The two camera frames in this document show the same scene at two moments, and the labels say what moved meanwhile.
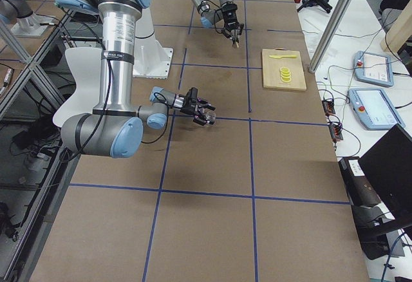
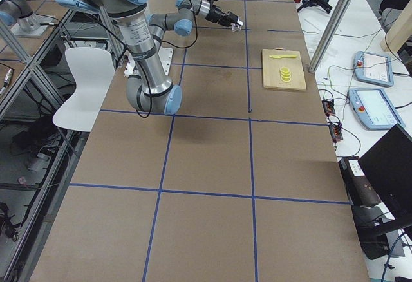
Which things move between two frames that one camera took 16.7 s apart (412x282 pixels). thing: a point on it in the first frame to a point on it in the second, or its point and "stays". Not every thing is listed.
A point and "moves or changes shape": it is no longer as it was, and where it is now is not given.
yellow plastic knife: x=287 y=56 stays
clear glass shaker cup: x=211 y=118 moves or changes shape
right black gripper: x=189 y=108 to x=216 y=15
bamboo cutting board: x=282 y=69 stays
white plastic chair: x=85 y=63 stays
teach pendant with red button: x=374 y=109 stays
